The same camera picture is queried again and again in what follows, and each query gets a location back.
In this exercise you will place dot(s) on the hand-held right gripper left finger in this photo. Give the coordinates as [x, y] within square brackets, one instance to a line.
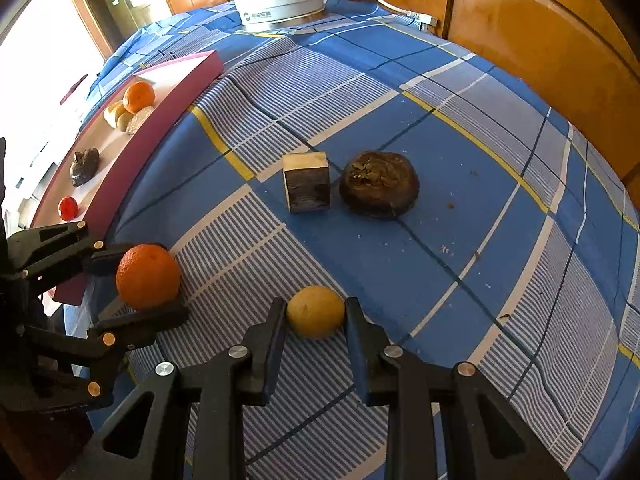
[272, 345]

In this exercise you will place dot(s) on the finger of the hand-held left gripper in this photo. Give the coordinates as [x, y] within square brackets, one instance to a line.
[150, 321]
[106, 259]

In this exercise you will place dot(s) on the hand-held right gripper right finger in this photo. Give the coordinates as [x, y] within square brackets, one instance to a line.
[357, 355]

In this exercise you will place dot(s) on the large orange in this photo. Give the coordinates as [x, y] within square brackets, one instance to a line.
[148, 276]

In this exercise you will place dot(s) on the yellow lemon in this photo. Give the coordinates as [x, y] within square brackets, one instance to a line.
[316, 311]

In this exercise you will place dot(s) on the red tomato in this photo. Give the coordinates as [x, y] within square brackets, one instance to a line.
[67, 208]

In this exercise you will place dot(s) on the dark round slice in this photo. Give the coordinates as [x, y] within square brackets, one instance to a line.
[139, 119]

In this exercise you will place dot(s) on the small orange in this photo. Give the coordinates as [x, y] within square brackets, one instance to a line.
[138, 97]

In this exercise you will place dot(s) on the maroon tray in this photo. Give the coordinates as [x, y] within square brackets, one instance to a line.
[165, 105]

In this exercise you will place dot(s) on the blue checked tablecloth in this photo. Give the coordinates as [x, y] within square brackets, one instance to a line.
[450, 285]

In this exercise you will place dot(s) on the dark cut block, pale face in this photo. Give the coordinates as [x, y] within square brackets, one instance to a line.
[305, 185]

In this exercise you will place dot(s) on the dark round wrinkled fruit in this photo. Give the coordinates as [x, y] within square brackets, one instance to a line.
[379, 185]

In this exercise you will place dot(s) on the bright window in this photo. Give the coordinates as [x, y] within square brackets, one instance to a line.
[45, 60]

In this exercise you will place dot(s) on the white power plug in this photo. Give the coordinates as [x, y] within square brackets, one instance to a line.
[424, 19]

